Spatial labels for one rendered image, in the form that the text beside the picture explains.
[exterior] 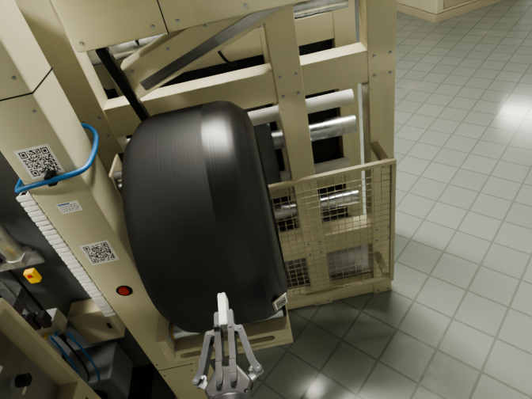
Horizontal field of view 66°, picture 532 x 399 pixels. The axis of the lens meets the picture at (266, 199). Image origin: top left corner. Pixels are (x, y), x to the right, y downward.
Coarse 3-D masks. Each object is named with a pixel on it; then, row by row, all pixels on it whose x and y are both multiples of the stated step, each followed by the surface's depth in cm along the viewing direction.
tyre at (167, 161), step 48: (144, 144) 90; (192, 144) 88; (240, 144) 89; (144, 192) 84; (192, 192) 84; (240, 192) 84; (144, 240) 84; (192, 240) 83; (240, 240) 83; (192, 288) 87; (240, 288) 88
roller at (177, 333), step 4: (280, 308) 118; (284, 308) 118; (280, 312) 118; (284, 312) 118; (272, 316) 118; (276, 316) 118; (280, 316) 118; (284, 316) 119; (264, 320) 119; (244, 324) 119; (248, 324) 119; (172, 328) 120; (176, 328) 119; (172, 332) 119; (176, 332) 119; (180, 332) 119; (184, 332) 119; (188, 332) 119; (192, 332) 119; (196, 332) 119; (204, 332) 119; (172, 336) 119; (176, 336) 119; (180, 336) 119; (184, 336) 119
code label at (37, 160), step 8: (16, 152) 85; (24, 152) 85; (32, 152) 85; (40, 152) 86; (48, 152) 86; (24, 160) 86; (32, 160) 87; (40, 160) 87; (48, 160) 87; (56, 160) 87; (32, 168) 88; (40, 168) 88; (48, 168) 88; (56, 168) 88; (32, 176) 89; (40, 176) 89
